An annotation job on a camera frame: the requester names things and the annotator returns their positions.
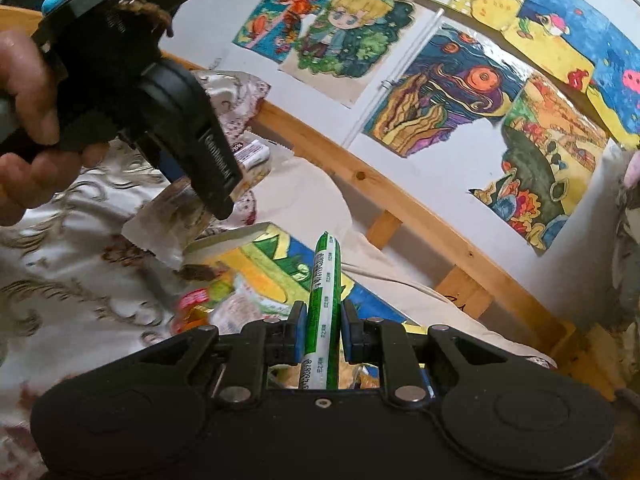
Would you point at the swirl orange ball wall poster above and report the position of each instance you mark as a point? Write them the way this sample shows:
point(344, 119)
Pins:
point(450, 90)

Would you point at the green hill wall poster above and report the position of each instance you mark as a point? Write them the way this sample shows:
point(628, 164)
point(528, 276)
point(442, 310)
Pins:
point(545, 160)

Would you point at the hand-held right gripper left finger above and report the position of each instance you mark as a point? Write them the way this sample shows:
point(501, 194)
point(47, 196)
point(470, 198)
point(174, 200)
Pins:
point(299, 332)

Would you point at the wooden bed frame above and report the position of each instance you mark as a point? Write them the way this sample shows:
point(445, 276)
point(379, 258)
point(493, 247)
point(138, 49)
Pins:
point(360, 175)

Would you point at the orange red snack packet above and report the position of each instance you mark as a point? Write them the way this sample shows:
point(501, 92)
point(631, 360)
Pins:
point(192, 310)

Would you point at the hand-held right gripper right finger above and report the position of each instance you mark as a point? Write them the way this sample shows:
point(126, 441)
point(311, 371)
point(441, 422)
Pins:
point(348, 332)

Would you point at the floral satin bedspread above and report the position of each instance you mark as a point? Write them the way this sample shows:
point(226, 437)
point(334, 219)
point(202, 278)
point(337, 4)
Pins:
point(75, 260)

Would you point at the colourful dragon painting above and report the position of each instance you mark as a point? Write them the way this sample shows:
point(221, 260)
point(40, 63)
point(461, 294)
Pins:
point(280, 265)

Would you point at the pink white snack packet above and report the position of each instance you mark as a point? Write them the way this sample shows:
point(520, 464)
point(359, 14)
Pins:
point(245, 307)

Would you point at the white purple snack packet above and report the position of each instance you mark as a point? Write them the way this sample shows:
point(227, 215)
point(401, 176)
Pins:
point(250, 152)

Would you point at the clear packet brown grain bar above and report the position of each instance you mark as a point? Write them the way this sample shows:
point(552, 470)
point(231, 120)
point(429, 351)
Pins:
point(155, 230)

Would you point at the orange-haired figure wall poster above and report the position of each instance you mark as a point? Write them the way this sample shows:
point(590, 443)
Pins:
point(280, 10)

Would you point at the patterned grey cloth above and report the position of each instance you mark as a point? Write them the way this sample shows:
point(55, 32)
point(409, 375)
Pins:
point(627, 260)

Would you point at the yellow wall poster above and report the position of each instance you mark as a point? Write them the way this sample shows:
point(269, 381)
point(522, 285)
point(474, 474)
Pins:
point(490, 10)

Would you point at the person's left hand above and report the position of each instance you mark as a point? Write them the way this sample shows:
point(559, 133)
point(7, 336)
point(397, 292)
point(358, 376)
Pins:
point(25, 85)

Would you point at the blue underwater wall poster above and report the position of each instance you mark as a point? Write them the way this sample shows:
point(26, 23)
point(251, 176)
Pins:
point(600, 35)

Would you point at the green sausage stick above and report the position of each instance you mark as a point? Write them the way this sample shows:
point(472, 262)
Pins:
point(322, 310)

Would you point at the white wall conduit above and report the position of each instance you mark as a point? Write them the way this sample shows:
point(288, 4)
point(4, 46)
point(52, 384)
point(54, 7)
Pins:
point(395, 75)

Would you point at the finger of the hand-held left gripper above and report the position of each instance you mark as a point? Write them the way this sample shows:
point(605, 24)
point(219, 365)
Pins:
point(222, 205)
point(162, 162)

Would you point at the blond child wall poster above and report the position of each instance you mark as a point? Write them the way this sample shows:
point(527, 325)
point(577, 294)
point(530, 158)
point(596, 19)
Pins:
point(345, 35)

